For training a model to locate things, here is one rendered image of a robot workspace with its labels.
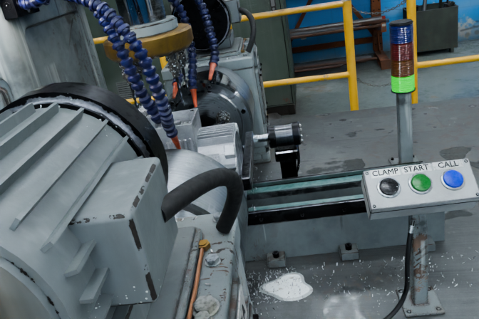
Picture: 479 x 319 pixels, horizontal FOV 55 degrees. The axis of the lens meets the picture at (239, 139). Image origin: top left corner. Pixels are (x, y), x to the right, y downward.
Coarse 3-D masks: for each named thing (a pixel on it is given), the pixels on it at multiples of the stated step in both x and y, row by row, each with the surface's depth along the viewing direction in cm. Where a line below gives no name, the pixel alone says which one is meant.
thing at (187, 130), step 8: (176, 112) 104; (184, 112) 103; (192, 112) 102; (176, 120) 101; (184, 120) 104; (192, 120) 96; (200, 120) 104; (160, 128) 95; (176, 128) 95; (184, 128) 95; (192, 128) 95; (160, 136) 96; (184, 136) 95; (192, 136) 95; (168, 144) 96; (184, 144) 96; (192, 144) 96
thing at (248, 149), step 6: (246, 132) 116; (252, 132) 115; (246, 138) 112; (252, 138) 112; (246, 144) 109; (252, 144) 109; (246, 150) 105; (252, 150) 107; (246, 156) 103; (252, 156) 105; (246, 162) 100; (252, 162) 102; (246, 168) 97; (252, 168) 100; (240, 174) 96; (246, 174) 94; (252, 174) 98; (246, 180) 93; (252, 180) 96; (246, 186) 94; (252, 186) 95
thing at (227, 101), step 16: (208, 80) 118; (224, 80) 121; (240, 80) 130; (176, 96) 119; (208, 96) 119; (224, 96) 119; (240, 96) 119; (208, 112) 120; (224, 112) 119; (240, 112) 120; (240, 128) 122
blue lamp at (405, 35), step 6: (390, 30) 118; (396, 30) 117; (402, 30) 116; (408, 30) 116; (390, 36) 119; (396, 36) 117; (402, 36) 117; (408, 36) 117; (390, 42) 120; (396, 42) 118; (402, 42) 117; (408, 42) 117
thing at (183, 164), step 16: (176, 160) 74; (192, 160) 75; (208, 160) 77; (176, 176) 69; (192, 176) 70; (208, 192) 68; (224, 192) 72; (192, 208) 64; (208, 208) 65; (240, 208) 74; (240, 224) 71; (240, 240) 68
